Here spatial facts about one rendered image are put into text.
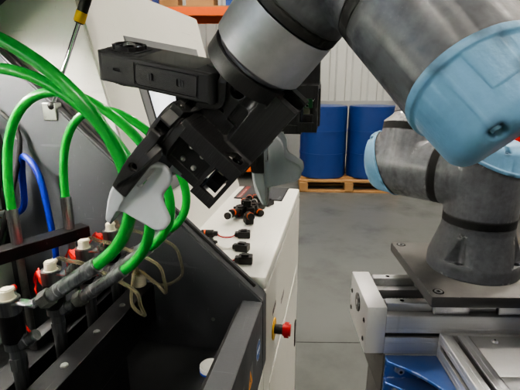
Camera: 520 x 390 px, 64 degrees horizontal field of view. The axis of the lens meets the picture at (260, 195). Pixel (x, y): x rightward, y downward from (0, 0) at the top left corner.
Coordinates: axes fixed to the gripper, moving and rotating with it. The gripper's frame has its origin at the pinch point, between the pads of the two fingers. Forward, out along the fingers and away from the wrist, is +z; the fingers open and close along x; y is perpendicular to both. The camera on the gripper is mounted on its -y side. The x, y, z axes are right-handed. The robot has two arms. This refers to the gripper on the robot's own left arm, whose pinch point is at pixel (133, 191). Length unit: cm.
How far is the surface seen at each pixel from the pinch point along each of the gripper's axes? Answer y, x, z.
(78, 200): -13.5, 21.5, 35.8
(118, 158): -3.1, 0.1, -2.1
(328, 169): 71, 431, 206
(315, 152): 46, 432, 202
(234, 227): 14, 52, 41
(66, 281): 0.8, -4.8, 13.0
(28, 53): -16.3, 0.7, -3.6
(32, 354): 2.4, -4.7, 33.9
